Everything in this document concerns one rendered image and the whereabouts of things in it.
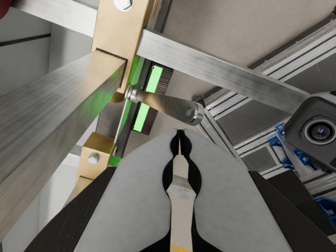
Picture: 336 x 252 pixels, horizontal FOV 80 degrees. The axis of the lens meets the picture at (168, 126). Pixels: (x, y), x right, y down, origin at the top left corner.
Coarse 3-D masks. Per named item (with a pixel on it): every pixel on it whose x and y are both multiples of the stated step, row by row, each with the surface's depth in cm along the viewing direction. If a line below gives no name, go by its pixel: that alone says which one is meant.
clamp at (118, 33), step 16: (112, 0) 21; (144, 0) 21; (96, 16) 22; (112, 16) 22; (128, 16) 21; (144, 16) 21; (96, 32) 22; (112, 32) 22; (128, 32) 22; (96, 48) 23; (112, 48) 23; (128, 48) 23; (128, 64) 24; (128, 80) 26; (112, 96) 26
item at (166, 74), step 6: (162, 72) 41; (168, 72) 41; (162, 78) 42; (168, 78) 42; (162, 84) 42; (156, 90) 43; (162, 90) 43; (150, 108) 45; (150, 114) 46; (150, 120) 47; (144, 126) 48; (150, 126) 48; (144, 132) 48
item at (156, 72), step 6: (156, 66) 41; (156, 72) 41; (150, 78) 42; (156, 78) 42; (150, 84) 42; (156, 84) 42; (150, 90) 43; (144, 108) 45; (138, 114) 46; (144, 114) 46; (138, 120) 47; (138, 126) 48
